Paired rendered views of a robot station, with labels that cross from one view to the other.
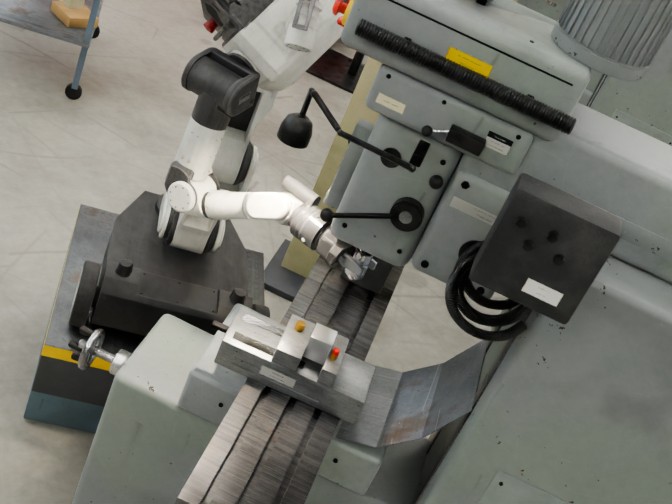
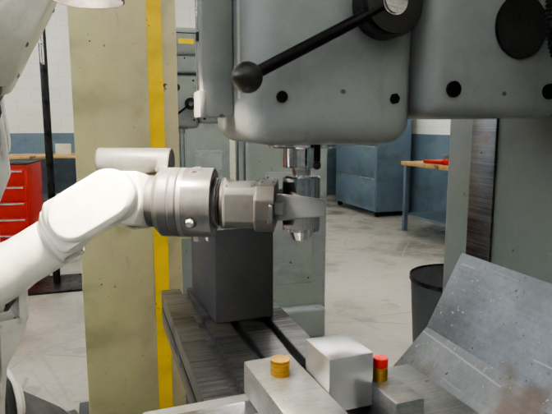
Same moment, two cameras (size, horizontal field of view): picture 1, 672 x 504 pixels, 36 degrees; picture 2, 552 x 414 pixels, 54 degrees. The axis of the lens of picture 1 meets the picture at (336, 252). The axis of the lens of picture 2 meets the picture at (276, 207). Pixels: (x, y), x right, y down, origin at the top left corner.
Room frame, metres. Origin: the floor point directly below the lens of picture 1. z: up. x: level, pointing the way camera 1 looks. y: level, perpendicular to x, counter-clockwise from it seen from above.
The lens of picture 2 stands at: (1.41, 0.21, 1.33)
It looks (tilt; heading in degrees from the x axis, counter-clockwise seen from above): 9 degrees down; 339
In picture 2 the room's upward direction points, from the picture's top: straight up
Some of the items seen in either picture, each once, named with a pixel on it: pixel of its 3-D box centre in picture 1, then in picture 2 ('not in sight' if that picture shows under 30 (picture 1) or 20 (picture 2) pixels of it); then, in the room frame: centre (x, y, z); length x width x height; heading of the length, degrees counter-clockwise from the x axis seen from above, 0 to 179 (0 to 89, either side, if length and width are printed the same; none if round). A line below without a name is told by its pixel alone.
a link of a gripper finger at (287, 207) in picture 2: (351, 265); (300, 208); (2.01, -0.04, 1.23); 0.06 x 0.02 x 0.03; 66
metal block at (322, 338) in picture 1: (319, 343); (338, 370); (1.92, -0.05, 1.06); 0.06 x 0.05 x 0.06; 0
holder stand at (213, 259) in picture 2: (379, 239); (229, 259); (2.52, -0.10, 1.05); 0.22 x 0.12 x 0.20; 0
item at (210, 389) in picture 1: (297, 394); not in sight; (2.04, -0.06, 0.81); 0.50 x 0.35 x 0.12; 87
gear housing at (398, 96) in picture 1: (456, 102); not in sight; (2.04, -0.10, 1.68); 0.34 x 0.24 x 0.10; 87
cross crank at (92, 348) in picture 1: (103, 354); not in sight; (2.06, 0.44, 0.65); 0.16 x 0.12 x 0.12; 87
